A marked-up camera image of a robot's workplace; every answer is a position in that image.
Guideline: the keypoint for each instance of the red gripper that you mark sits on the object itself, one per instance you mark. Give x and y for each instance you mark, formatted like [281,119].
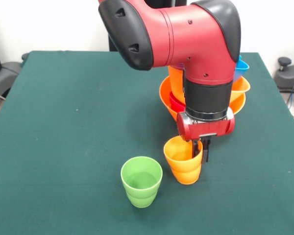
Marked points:
[205,128]

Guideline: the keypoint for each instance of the large orange bowl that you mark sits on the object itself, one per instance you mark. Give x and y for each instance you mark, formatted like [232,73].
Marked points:
[165,95]
[241,85]

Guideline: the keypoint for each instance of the green cup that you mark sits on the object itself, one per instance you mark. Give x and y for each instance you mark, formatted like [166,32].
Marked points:
[141,193]

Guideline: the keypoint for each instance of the orange cup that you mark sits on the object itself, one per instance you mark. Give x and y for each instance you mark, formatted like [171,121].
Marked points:
[183,171]

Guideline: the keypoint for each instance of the large blue bowl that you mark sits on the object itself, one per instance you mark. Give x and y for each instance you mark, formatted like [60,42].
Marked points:
[242,69]

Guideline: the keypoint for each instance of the dark green tablecloth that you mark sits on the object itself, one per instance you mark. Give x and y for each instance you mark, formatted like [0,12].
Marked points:
[88,98]

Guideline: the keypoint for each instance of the blue ribbed-bottom bowl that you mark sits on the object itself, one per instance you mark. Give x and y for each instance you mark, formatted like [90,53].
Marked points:
[240,58]

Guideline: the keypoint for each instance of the small magenta bowl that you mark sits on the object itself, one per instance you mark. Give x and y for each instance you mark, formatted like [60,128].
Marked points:
[176,104]

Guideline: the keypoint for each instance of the black pedestal foot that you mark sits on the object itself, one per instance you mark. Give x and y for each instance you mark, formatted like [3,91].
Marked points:
[5,73]
[289,78]

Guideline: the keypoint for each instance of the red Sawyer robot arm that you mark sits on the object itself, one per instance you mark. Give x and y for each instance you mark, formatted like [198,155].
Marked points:
[186,44]

